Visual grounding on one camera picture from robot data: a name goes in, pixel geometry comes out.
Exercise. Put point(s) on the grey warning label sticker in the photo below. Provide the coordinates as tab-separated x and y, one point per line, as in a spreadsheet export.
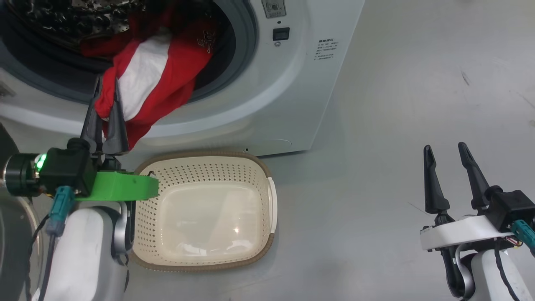
273	7

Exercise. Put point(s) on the red and white garment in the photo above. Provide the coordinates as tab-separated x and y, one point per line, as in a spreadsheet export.
175	71

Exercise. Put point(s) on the grey rubber door gasket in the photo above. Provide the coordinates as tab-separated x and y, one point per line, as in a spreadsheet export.
242	50

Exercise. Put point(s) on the black round glass washer door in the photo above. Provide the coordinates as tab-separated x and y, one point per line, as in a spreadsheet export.
8	251

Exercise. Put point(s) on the black door latch socket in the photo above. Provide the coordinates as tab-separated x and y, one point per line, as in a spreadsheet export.
281	34

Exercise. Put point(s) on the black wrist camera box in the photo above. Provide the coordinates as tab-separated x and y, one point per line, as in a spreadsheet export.
67	167
512	207

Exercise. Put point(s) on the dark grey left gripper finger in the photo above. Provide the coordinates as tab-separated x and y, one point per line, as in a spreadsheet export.
92	121
117	133

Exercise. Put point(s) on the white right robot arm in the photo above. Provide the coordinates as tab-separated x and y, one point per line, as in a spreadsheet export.
489	276

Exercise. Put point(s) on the steel perforated washer drum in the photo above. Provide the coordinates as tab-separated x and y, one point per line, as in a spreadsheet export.
62	21

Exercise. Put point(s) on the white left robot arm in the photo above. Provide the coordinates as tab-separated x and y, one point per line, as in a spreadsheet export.
79	255

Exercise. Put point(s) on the beige perforated laundry basket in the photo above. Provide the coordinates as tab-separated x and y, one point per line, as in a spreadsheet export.
209	213

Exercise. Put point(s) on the white front-load washing machine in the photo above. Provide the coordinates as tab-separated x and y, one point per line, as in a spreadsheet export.
271	96

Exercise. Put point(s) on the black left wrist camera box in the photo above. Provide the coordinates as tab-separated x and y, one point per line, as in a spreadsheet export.
67	167

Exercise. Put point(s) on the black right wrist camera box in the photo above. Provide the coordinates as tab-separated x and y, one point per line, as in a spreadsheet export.
512	207

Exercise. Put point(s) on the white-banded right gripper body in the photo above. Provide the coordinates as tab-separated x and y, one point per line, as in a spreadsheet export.
455	234

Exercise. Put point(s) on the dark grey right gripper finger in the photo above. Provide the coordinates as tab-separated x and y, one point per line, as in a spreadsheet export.
476	179
432	188

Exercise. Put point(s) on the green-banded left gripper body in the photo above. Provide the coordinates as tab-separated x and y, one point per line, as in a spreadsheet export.
125	186

